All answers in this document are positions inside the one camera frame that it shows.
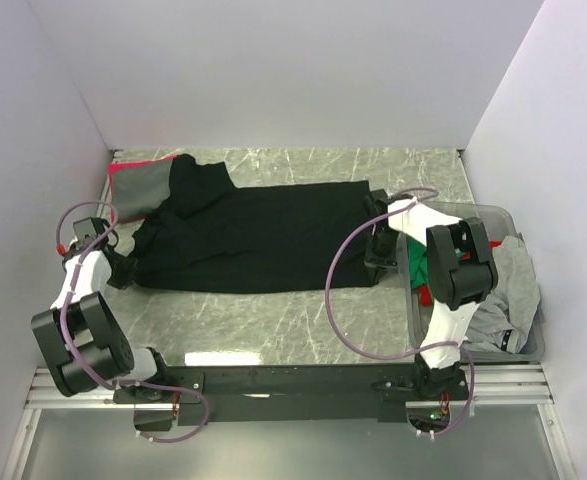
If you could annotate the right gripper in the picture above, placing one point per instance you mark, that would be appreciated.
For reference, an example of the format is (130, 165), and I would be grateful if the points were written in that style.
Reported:
(380, 264)

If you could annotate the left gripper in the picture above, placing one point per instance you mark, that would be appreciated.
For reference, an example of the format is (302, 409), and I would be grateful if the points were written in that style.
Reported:
(127, 272)

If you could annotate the black t-shirt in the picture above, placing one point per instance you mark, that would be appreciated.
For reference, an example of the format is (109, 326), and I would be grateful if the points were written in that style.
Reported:
(211, 236)

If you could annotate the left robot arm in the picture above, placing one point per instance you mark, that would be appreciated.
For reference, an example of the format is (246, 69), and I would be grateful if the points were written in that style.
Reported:
(81, 313)

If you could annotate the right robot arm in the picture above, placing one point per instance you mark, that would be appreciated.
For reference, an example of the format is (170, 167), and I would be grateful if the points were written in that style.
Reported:
(461, 272)

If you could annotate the green t-shirt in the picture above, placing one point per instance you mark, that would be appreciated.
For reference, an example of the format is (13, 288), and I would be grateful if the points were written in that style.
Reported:
(418, 264)

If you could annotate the red t-shirt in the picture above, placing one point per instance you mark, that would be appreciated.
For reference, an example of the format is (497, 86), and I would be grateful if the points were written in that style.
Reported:
(424, 295)

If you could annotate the folded gray t-shirt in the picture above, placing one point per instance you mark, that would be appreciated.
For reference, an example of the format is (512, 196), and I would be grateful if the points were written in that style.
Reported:
(140, 192)

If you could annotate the clear plastic bin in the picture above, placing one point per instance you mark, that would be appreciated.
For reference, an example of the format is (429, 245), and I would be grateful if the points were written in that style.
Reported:
(498, 224)

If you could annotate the black base beam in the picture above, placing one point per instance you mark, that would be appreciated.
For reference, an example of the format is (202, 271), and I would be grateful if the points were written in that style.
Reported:
(296, 393)

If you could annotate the aluminium rail frame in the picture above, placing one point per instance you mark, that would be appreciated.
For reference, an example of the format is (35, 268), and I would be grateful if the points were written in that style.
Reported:
(514, 434)

